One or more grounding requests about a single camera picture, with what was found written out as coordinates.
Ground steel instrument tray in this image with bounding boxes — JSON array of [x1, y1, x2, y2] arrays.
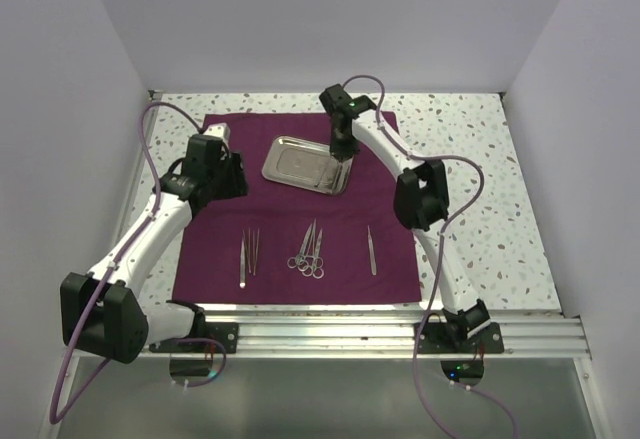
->
[[261, 135, 353, 196]]

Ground steel forceps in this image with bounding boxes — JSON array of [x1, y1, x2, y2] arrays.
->
[[239, 235, 247, 289]]

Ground thin pink-tipped tweezers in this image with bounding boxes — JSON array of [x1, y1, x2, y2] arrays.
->
[[251, 228, 260, 276]]

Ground purple surgical wrap cloth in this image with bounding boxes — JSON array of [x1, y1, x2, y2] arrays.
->
[[172, 113, 421, 305]]

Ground steel hemostat clamp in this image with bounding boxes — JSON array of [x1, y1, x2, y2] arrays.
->
[[287, 220, 317, 269]]

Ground steel surgical scissors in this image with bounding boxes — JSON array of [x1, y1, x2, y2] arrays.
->
[[300, 229, 324, 279]]

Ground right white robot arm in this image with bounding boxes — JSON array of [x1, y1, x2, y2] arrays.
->
[[319, 84, 490, 352]]

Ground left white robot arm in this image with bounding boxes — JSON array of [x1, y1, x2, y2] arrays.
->
[[60, 123, 248, 364]]

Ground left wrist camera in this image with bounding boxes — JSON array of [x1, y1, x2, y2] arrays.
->
[[205, 123, 231, 144]]

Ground aluminium left side rail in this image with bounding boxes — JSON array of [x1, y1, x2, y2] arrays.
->
[[107, 112, 156, 254]]

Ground aluminium rail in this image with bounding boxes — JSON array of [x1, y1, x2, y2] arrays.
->
[[64, 311, 586, 360], [107, 112, 156, 254]]

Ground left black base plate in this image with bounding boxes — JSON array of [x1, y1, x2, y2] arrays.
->
[[149, 322, 240, 354]]

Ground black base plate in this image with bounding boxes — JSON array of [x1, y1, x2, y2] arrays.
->
[[413, 321, 505, 355], [149, 322, 240, 354]]

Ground aluminium front rail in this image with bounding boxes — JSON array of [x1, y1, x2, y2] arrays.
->
[[64, 311, 586, 360]]

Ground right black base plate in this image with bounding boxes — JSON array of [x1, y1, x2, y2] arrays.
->
[[413, 321, 505, 355]]

